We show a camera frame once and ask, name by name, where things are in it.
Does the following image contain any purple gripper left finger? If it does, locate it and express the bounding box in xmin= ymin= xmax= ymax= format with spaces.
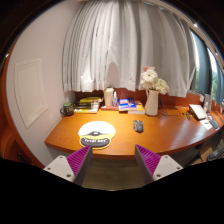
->
xmin=44 ymin=145 xmax=93 ymax=186

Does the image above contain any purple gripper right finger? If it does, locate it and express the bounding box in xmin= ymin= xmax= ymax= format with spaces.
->
xmin=135 ymin=145 xmax=182 ymax=184

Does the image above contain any round white yellow mouse pad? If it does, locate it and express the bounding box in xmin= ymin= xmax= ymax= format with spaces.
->
xmin=78 ymin=121 xmax=116 ymax=150

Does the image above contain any yellow book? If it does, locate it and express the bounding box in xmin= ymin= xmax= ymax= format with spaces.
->
xmin=129 ymin=103 xmax=145 ymax=114

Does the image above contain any white ceramic vase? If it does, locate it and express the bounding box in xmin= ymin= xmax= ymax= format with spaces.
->
xmin=145 ymin=90 xmax=159 ymax=116

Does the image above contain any dark green mug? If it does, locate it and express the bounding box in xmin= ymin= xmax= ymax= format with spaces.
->
xmin=60 ymin=102 xmax=74 ymax=116

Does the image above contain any stack of books yellow top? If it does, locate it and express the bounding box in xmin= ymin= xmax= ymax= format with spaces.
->
xmin=74 ymin=97 xmax=103 ymax=113

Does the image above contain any red flat book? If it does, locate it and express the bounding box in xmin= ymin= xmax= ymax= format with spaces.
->
xmin=100 ymin=105 xmax=119 ymax=111

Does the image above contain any white paper sheet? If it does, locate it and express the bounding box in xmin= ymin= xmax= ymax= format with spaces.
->
xmin=200 ymin=120 xmax=212 ymax=130

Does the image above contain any blue book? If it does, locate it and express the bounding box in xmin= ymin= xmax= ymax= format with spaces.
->
xmin=119 ymin=98 xmax=137 ymax=111

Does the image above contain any clear sanitizer bottle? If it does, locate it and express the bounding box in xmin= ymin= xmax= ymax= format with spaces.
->
xmin=112 ymin=91 xmax=118 ymax=107

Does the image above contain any black remote control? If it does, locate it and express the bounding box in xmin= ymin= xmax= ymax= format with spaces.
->
xmin=209 ymin=120 xmax=219 ymax=129

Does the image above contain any white flower bouquet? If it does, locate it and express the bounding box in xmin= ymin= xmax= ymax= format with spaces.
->
xmin=140 ymin=66 xmax=169 ymax=95

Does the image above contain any white pleated curtain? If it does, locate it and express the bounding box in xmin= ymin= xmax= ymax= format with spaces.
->
xmin=63 ymin=0 xmax=195 ymax=97

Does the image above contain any white wall panel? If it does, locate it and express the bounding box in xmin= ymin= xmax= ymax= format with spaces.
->
xmin=14 ymin=58 xmax=48 ymax=128

